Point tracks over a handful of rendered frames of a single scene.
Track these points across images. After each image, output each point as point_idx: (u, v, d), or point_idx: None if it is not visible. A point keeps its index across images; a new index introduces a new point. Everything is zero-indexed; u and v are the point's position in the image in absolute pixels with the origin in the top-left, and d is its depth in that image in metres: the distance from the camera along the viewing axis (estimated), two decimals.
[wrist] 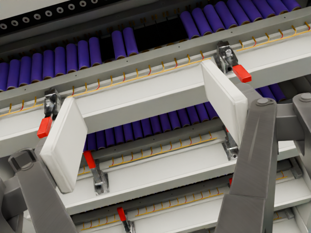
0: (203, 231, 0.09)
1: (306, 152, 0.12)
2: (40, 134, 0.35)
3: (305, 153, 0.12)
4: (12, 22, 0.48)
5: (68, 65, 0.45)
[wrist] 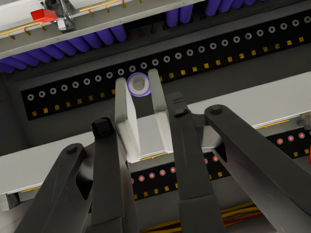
0: (203, 231, 0.09)
1: (228, 159, 0.13)
2: None
3: (227, 160, 0.13)
4: (285, 27, 0.47)
5: None
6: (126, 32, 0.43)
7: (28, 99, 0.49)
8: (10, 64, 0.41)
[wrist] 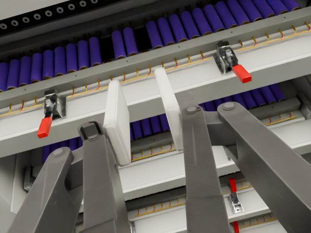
0: (203, 231, 0.09)
1: (239, 156, 0.13)
2: (40, 134, 0.35)
3: (239, 157, 0.13)
4: (12, 22, 0.48)
5: (68, 65, 0.45)
6: (169, 22, 0.48)
7: None
8: None
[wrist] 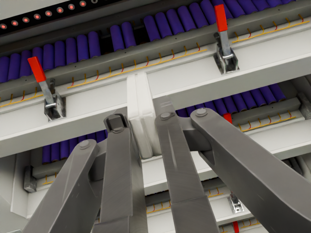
0: (203, 231, 0.09)
1: (216, 162, 0.13)
2: (31, 57, 0.39)
3: (215, 162, 0.13)
4: (12, 22, 0.48)
5: (67, 59, 0.46)
6: (167, 17, 0.49)
7: None
8: None
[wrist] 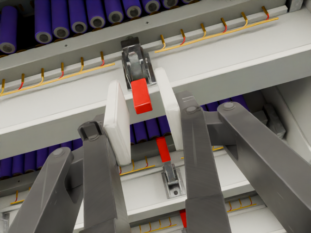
0: (203, 231, 0.09)
1: (239, 156, 0.13)
2: None
3: (239, 157, 0.13)
4: None
5: None
6: None
7: None
8: None
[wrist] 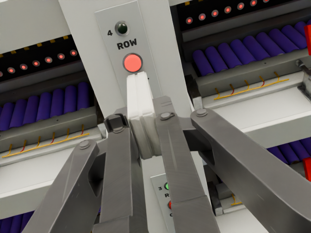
0: (203, 231, 0.09)
1: (216, 162, 0.13)
2: None
3: (215, 162, 0.13)
4: None
5: None
6: None
7: (75, 51, 0.44)
8: (68, 99, 0.42)
